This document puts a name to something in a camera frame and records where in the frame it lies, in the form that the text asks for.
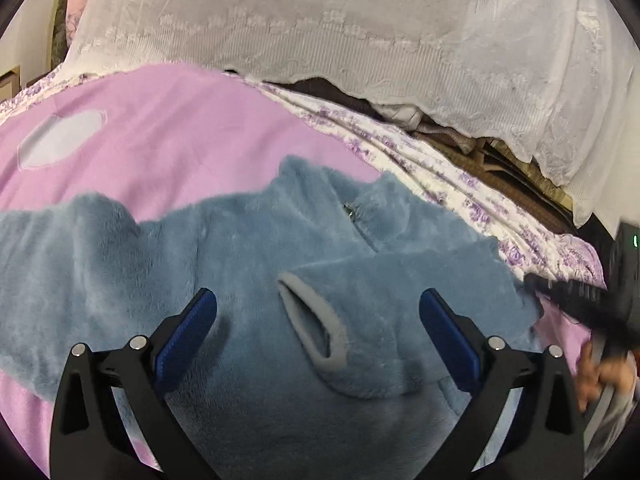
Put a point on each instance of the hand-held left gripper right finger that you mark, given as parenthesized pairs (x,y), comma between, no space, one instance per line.
(445,330)

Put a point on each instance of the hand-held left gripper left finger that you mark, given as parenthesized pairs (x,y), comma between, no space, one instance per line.
(187,330)

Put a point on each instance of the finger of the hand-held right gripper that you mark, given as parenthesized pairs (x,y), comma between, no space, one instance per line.
(565,295)

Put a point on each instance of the blue fleece jacket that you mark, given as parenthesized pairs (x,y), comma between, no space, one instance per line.
(250,260)

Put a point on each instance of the person's right hand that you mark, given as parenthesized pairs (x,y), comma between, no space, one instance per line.
(602,375)

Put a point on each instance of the brown knit garment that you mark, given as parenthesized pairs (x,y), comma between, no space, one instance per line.
(442,133)

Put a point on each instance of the pink floral-bordered bed sheet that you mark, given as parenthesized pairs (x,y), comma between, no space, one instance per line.
(175,125)

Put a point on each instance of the white folded cloth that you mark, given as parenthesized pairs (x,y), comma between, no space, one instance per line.
(400,111)

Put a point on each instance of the wooden cabinet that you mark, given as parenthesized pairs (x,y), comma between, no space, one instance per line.
(7,85)

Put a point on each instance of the white lace cloth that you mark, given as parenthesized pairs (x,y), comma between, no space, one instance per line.
(300,20)

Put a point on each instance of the pink floral pillow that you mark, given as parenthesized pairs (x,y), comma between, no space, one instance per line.
(75,5)

